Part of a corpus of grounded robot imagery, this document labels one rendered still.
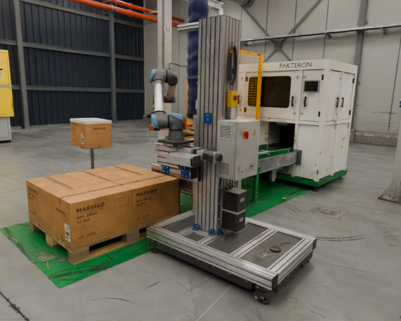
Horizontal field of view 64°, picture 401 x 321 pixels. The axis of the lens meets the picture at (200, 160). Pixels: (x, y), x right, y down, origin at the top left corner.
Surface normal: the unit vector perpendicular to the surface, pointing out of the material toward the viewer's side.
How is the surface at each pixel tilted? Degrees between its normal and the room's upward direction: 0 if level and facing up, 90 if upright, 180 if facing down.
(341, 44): 90
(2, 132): 91
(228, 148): 90
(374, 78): 90
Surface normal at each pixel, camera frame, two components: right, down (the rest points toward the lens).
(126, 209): 0.73, 0.15
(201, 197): -0.63, 0.14
